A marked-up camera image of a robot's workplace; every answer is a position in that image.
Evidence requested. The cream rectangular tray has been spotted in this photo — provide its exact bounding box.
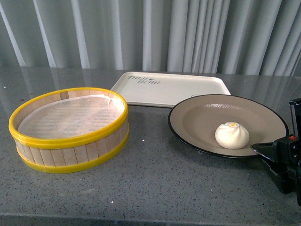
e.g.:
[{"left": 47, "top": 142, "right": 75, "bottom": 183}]
[{"left": 111, "top": 72, "right": 230, "bottom": 107}]

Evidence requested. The beige plate with black rim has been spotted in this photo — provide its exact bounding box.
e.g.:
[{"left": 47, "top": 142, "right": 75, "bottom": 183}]
[{"left": 168, "top": 95, "right": 289, "bottom": 158}]

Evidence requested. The white steamer liner cloth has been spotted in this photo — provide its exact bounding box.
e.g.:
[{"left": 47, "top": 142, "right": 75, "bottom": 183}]
[{"left": 18, "top": 94, "right": 125, "bottom": 139}]

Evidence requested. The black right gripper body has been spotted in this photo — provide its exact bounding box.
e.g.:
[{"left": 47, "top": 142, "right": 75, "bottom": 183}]
[{"left": 262, "top": 98, "right": 301, "bottom": 205}]

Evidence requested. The wooden steamer with yellow rims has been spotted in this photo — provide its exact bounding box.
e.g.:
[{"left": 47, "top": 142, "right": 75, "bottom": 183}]
[{"left": 8, "top": 87, "right": 129, "bottom": 173}]

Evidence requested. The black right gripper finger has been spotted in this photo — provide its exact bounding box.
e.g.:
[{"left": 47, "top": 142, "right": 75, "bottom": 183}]
[{"left": 251, "top": 142, "right": 274, "bottom": 157}]

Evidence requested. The grey curtain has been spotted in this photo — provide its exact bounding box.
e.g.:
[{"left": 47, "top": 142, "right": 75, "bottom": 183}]
[{"left": 0, "top": 0, "right": 301, "bottom": 76}]

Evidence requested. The white steamed bun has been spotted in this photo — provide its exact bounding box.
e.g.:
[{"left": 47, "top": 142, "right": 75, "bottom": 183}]
[{"left": 215, "top": 122, "right": 250, "bottom": 149}]

